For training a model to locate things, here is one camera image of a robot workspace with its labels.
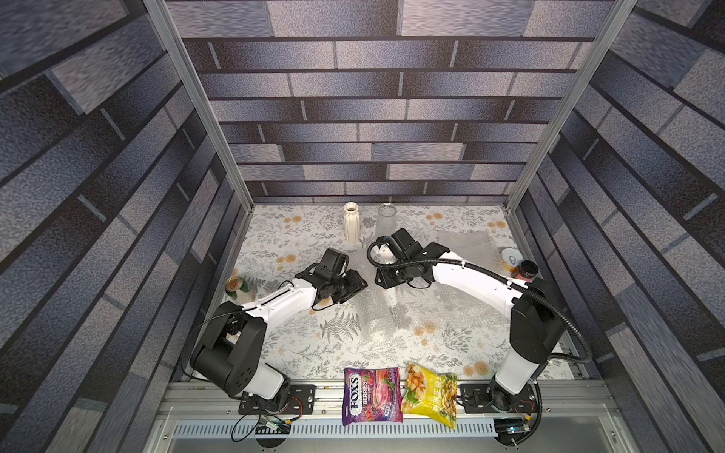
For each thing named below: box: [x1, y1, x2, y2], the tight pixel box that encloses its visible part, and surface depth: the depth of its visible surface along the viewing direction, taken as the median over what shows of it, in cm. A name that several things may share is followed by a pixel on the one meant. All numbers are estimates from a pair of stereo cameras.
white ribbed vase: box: [343, 201, 360, 244], surface depth 99 cm
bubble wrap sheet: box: [435, 227, 506, 272], surface depth 109 cm
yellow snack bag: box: [401, 362, 458, 430], surface depth 73 cm
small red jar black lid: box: [513, 259, 539, 283], surface depth 94 cm
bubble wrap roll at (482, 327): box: [394, 282, 511, 363], surface depth 90 cm
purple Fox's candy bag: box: [342, 367, 404, 427], surface depth 74 cm
